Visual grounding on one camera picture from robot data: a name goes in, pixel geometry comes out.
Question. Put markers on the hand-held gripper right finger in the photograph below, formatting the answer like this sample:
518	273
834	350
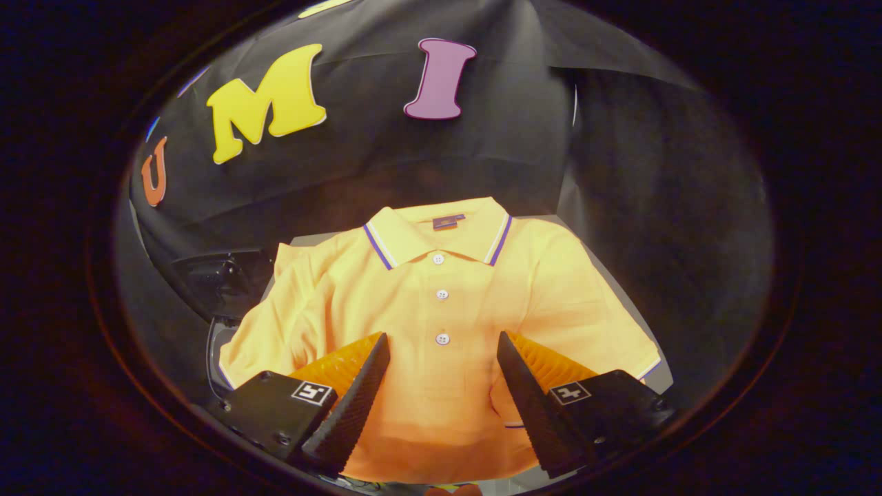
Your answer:
534	406

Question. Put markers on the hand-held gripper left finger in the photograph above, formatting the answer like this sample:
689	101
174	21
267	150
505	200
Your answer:
351	413

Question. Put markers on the beige cabinet with dark top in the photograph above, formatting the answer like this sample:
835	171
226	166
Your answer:
663	380

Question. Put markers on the orange polo shirt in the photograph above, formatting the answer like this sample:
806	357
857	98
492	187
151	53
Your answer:
441	296

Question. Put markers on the dark washing machine lid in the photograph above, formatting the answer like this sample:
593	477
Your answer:
220	279

